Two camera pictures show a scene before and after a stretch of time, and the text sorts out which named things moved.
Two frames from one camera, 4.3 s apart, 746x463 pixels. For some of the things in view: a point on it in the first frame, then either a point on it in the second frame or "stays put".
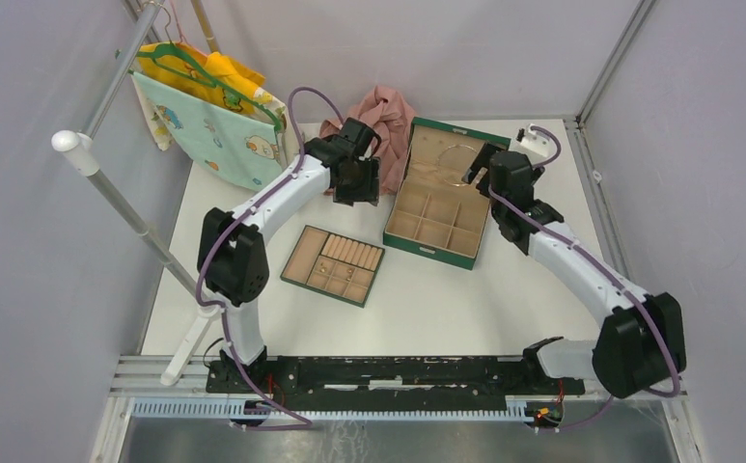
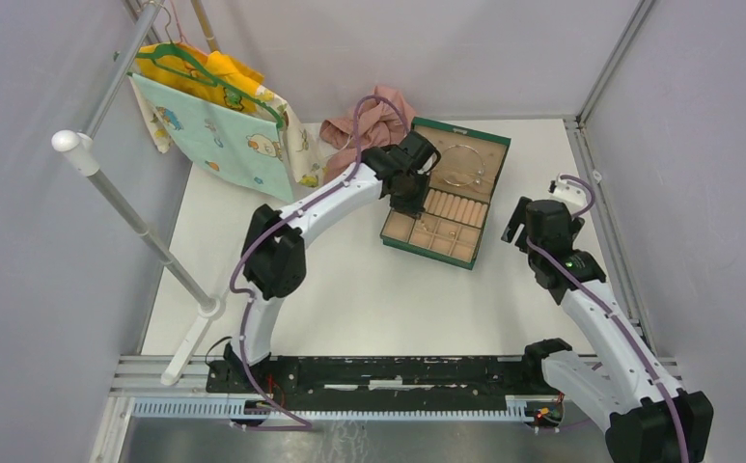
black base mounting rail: (493, 374) stays put
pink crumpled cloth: (386, 113) stays put
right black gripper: (482, 161) -> (519, 217)
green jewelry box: (435, 213) stays put
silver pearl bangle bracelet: (440, 168) stays put
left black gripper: (368, 192) -> (415, 207)
